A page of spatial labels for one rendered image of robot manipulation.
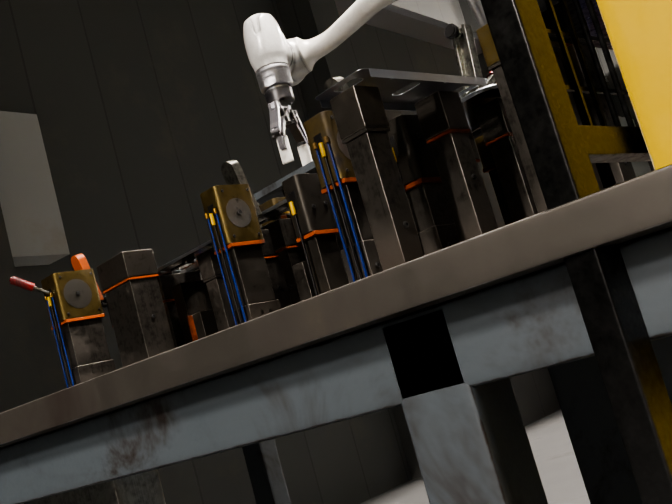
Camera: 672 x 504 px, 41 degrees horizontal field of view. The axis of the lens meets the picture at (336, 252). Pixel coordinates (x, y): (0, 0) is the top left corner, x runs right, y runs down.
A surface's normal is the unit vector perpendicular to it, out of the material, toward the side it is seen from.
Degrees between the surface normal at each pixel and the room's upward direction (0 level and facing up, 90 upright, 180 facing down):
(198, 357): 90
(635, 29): 90
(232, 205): 90
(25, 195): 90
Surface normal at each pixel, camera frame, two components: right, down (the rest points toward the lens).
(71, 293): 0.66, -0.29
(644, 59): -0.70, 0.09
